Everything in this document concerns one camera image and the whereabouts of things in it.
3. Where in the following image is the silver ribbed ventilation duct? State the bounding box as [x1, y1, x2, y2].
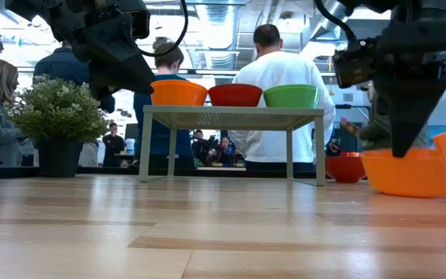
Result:
[194, 0, 243, 71]
[307, 0, 359, 40]

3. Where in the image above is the potted plant with white flowers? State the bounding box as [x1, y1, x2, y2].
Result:
[5, 74, 110, 179]

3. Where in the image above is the black table frame rail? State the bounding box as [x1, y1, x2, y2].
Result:
[0, 165, 367, 180]

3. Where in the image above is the pale green perforated metal shelf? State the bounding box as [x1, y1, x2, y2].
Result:
[139, 105, 327, 188]

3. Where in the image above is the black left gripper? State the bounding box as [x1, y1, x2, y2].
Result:
[52, 0, 156, 101]

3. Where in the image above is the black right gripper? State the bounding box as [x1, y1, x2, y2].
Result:
[372, 22, 446, 159]

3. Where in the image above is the red bowl with floral inside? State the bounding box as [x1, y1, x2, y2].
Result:
[207, 83, 264, 108]
[324, 151, 367, 184]

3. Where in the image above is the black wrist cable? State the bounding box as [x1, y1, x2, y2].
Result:
[136, 0, 190, 58]
[313, 0, 359, 43]

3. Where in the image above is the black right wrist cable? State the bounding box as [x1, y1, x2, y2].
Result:
[313, 0, 359, 43]

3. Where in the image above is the blue lit monitor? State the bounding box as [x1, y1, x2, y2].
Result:
[427, 124, 446, 150]

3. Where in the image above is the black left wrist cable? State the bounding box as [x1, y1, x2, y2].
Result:
[136, 0, 190, 58]

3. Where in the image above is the green plastic bowl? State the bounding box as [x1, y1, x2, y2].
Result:
[264, 86, 321, 109]

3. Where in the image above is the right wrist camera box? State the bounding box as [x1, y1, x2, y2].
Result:
[331, 48, 379, 89]

